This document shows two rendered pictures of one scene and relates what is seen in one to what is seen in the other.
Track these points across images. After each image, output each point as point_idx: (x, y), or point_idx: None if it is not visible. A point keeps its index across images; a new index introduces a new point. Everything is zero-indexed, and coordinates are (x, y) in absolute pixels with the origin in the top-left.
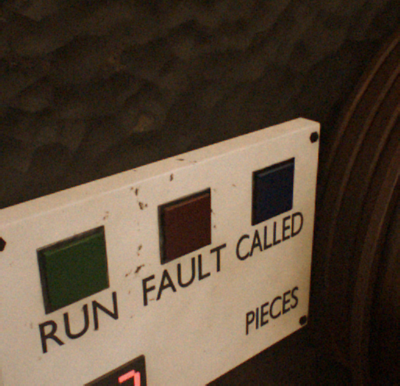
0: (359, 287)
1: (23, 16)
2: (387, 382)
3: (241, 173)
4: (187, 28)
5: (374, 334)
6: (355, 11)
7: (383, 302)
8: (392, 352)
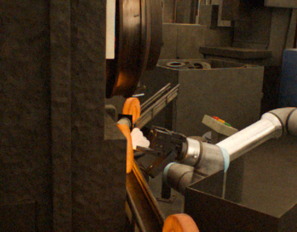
0: (121, 23)
1: None
2: (126, 51)
3: None
4: None
5: (124, 37)
6: None
7: (125, 26)
8: (128, 40)
